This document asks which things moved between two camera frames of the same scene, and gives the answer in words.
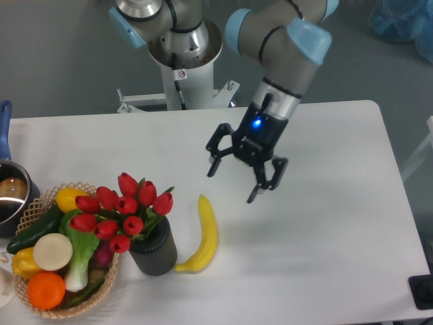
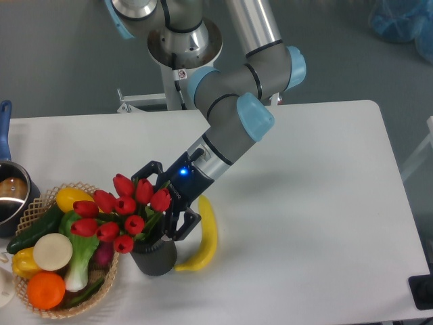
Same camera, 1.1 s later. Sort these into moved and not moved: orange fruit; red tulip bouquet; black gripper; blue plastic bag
Moved: black gripper
Not moved: red tulip bouquet; orange fruit; blue plastic bag
